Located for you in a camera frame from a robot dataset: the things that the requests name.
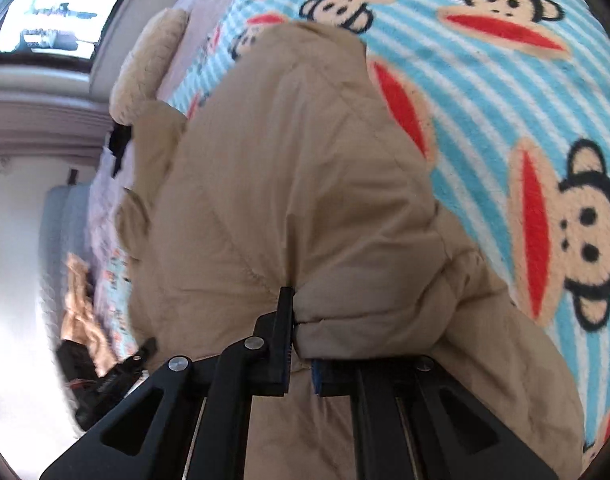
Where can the black clothes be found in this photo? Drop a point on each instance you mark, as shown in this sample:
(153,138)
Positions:
(120,142)

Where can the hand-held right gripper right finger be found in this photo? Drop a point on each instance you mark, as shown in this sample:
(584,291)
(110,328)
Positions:
(330,381)

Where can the lilac bed cover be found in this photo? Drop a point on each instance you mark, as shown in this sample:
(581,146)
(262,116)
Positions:
(195,10)

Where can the striped monkey print blanket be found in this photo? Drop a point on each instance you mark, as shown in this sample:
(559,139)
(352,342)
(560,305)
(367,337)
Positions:
(485,110)

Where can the blue-grey quilted bedding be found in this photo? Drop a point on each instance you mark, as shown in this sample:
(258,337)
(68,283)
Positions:
(60,240)

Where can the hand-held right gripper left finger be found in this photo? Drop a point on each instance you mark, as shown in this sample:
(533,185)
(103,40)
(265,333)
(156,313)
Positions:
(283,355)

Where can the tan hooded puffer jacket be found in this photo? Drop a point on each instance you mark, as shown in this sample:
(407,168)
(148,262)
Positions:
(305,185)

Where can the cream textured pillow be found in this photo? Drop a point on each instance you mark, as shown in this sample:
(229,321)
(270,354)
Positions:
(145,60)

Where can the tan plush cloth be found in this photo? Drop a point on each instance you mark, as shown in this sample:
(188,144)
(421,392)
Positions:
(82,305)

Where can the window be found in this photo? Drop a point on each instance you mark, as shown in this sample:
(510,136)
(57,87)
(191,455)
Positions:
(50,5)

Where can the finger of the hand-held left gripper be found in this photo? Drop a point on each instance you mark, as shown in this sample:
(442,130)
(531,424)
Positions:
(135,360)

